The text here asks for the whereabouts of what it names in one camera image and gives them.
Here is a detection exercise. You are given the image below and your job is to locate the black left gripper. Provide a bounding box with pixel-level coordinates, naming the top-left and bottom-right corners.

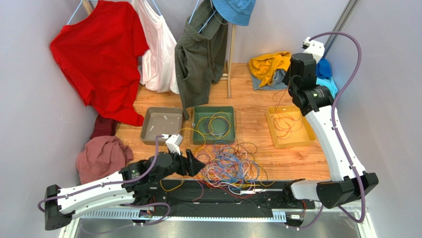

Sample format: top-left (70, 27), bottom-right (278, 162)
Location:
top-left (151, 146), bottom-right (206, 183)

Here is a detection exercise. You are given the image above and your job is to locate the yellow cable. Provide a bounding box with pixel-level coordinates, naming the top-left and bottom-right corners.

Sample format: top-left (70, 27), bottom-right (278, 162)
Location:
top-left (159, 111), bottom-right (279, 193)

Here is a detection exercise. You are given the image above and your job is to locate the orange cable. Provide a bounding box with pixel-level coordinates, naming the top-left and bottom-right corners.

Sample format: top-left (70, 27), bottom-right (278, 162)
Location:
top-left (272, 87), bottom-right (306, 141)

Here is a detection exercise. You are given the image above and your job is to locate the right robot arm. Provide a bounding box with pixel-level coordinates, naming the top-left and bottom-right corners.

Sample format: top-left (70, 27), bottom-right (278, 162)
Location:
top-left (283, 53), bottom-right (379, 209)

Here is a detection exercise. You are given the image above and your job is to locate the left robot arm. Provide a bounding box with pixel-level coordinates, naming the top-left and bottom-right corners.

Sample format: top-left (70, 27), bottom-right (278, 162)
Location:
top-left (39, 149), bottom-right (205, 231)

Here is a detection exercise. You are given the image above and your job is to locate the green metal tray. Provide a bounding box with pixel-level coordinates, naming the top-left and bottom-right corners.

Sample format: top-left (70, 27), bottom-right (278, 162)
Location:
top-left (192, 106), bottom-right (236, 145)

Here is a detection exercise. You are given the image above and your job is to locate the tan metal tray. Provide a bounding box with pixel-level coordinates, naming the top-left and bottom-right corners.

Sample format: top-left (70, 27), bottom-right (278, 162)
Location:
top-left (140, 107), bottom-right (184, 145)

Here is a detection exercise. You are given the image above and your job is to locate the dusty pink crumpled cloth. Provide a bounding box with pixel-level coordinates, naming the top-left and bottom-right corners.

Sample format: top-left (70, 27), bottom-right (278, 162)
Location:
top-left (75, 136), bottom-right (134, 184)

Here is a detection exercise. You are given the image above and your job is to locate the wooden clothes rack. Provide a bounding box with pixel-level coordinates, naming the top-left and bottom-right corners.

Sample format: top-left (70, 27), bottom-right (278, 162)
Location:
top-left (68, 0), bottom-right (236, 99)

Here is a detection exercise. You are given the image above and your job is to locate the maroon cloth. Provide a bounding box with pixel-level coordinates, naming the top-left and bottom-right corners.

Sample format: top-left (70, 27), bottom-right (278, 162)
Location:
top-left (90, 114), bottom-right (118, 139)

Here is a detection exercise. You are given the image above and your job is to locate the white pink hanging garment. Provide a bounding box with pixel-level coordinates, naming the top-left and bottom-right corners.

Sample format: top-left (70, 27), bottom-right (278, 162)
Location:
top-left (132, 0), bottom-right (179, 94)

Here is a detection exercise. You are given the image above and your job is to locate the yellow plastic tray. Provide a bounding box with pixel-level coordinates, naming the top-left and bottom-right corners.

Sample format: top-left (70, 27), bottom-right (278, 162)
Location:
top-left (265, 105), bottom-right (316, 149)

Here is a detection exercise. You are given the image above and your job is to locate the olive green hanging garment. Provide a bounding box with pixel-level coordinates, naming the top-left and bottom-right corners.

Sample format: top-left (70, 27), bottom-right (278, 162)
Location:
top-left (175, 0), bottom-right (228, 119)

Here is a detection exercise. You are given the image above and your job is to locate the grey crumpled cloth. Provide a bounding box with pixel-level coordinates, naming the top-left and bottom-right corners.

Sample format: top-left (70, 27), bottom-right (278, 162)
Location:
top-left (251, 69), bottom-right (288, 91)

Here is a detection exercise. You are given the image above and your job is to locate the yellow crumpled cloth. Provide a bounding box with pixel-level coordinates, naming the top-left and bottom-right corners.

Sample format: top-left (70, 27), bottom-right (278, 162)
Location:
top-left (249, 51), bottom-right (292, 88)

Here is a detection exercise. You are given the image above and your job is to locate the red t-shirt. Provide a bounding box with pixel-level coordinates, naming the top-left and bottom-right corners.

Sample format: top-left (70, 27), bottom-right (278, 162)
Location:
top-left (50, 0), bottom-right (149, 126)

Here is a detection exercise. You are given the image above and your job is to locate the blue bucket hat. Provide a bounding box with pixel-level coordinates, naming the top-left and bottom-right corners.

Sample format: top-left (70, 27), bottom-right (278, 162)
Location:
top-left (212, 0), bottom-right (256, 26)

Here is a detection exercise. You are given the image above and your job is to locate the cyan crumpled cloth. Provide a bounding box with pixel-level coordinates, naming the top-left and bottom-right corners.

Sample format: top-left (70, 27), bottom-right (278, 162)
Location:
top-left (316, 77), bottom-right (338, 99)

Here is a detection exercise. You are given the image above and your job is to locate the dark blue crumpled cloth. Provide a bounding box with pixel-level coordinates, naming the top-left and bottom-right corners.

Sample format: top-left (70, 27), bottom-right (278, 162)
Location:
top-left (316, 58), bottom-right (332, 79)

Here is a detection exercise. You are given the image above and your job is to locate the aluminium corner profile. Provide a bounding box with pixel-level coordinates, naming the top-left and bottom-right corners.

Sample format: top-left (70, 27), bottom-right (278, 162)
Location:
top-left (324, 0), bottom-right (360, 57)

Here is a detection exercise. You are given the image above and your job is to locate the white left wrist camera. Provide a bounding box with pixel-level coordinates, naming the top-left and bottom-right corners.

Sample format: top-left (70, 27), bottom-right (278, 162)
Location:
top-left (162, 133), bottom-right (183, 155)

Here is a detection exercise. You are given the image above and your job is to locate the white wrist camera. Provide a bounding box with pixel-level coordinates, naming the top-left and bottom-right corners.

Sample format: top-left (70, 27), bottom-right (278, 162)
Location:
top-left (162, 133), bottom-right (183, 155)
top-left (302, 37), bottom-right (325, 63)

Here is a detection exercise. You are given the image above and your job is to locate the blue cable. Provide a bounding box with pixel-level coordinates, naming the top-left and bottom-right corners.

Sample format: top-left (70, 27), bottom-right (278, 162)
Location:
top-left (211, 142), bottom-right (263, 185)

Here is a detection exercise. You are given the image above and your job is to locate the grey coiled cable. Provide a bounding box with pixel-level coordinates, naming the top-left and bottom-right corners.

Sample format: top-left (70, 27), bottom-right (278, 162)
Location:
top-left (202, 114), bottom-right (230, 139)

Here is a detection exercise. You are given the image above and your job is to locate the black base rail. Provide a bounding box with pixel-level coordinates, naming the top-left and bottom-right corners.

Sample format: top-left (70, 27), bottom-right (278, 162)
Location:
top-left (122, 180), bottom-right (315, 218)

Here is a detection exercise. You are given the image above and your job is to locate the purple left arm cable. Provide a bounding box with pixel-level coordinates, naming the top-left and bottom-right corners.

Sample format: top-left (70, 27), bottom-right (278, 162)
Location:
top-left (37, 135), bottom-right (165, 214)

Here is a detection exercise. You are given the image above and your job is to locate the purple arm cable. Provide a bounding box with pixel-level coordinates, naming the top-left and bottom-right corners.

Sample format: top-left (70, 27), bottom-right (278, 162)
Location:
top-left (37, 135), bottom-right (165, 214)
top-left (286, 31), bottom-right (367, 231)

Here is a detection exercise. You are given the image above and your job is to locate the white cable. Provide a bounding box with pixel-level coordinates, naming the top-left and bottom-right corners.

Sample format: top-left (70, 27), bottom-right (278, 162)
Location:
top-left (201, 162), bottom-right (264, 195)

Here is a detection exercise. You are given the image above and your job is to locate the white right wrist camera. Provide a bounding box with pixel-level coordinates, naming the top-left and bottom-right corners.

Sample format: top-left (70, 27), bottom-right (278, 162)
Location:
top-left (302, 37), bottom-right (325, 63)

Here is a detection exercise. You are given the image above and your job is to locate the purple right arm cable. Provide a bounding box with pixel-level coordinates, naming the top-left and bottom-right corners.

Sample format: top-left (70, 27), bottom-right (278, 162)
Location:
top-left (286, 31), bottom-right (367, 231)

